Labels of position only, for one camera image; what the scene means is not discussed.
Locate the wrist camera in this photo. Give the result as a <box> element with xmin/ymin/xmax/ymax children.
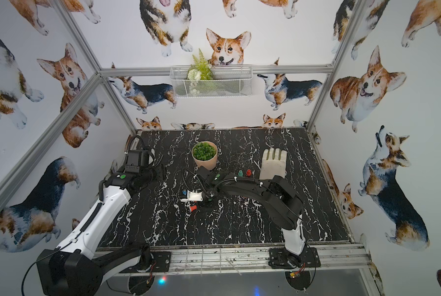
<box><xmin>146</xmin><ymin>149</ymin><xmax>156</xmax><ymax>166</ymax></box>
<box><xmin>180</xmin><ymin>191</ymin><xmax>203</xmax><ymax>202</ymax></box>

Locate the green succulent plant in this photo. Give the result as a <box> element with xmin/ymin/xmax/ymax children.
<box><xmin>193</xmin><ymin>142</ymin><xmax>217</xmax><ymax>161</ymax></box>

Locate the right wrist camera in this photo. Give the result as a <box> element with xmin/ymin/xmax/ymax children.
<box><xmin>180</xmin><ymin>191</ymin><xmax>203</xmax><ymax>202</ymax></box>

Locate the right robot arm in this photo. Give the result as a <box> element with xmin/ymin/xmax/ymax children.
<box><xmin>193</xmin><ymin>166</ymin><xmax>306</xmax><ymax>269</ymax></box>

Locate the green fern with flower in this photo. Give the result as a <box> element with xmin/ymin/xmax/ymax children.
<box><xmin>187</xmin><ymin>49</ymin><xmax>215</xmax><ymax>96</ymax></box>

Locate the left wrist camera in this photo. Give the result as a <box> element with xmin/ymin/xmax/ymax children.
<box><xmin>146</xmin><ymin>149</ymin><xmax>156</xmax><ymax>166</ymax></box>

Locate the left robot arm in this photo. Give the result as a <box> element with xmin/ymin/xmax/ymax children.
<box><xmin>35</xmin><ymin>135</ymin><xmax>166</xmax><ymax>296</ymax></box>

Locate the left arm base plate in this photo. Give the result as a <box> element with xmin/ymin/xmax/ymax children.
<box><xmin>120</xmin><ymin>252</ymin><xmax>172</xmax><ymax>274</ymax></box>

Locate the beige plant pot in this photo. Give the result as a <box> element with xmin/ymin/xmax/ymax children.
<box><xmin>192</xmin><ymin>141</ymin><xmax>218</xmax><ymax>170</ymax></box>

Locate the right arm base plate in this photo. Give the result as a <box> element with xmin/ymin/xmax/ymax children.
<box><xmin>268</xmin><ymin>247</ymin><xmax>321</xmax><ymax>270</ymax></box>

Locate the white wire wall basket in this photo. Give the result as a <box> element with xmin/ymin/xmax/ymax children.
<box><xmin>170</xmin><ymin>65</ymin><xmax>253</xmax><ymax>98</ymax></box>

